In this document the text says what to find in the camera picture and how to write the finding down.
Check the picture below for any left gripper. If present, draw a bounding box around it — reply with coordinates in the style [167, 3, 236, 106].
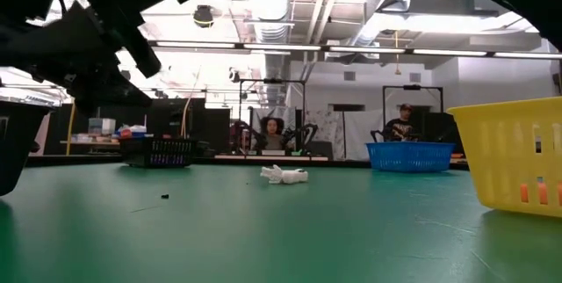
[0, 1, 162, 116]

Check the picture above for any white storage box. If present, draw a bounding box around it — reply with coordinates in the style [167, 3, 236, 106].
[88, 118, 117, 136]

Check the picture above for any black plastic mesh basket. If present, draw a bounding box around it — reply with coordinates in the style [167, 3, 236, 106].
[119, 137, 197, 169]
[0, 100, 53, 197]

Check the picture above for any person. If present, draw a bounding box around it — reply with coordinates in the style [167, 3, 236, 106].
[254, 115, 291, 152]
[381, 102, 422, 143]

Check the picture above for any long LED light bar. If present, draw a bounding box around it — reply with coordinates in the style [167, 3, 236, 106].
[148, 40, 562, 61]

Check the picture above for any blue plastic mesh basket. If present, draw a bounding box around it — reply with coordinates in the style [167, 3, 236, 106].
[366, 141, 456, 174]

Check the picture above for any yellow plastic mesh basket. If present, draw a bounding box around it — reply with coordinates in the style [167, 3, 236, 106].
[446, 97, 562, 219]

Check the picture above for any black partition wall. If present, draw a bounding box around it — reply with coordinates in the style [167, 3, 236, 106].
[46, 97, 232, 157]

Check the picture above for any thin beige hanging cable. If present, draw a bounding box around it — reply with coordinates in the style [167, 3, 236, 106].
[179, 62, 204, 140]

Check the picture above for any black aluminium table frame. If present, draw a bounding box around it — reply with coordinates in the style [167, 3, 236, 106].
[21, 153, 473, 171]

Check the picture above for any black metal stand frame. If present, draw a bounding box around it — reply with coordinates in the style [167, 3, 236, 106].
[238, 78, 307, 155]
[381, 83, 444, 143]

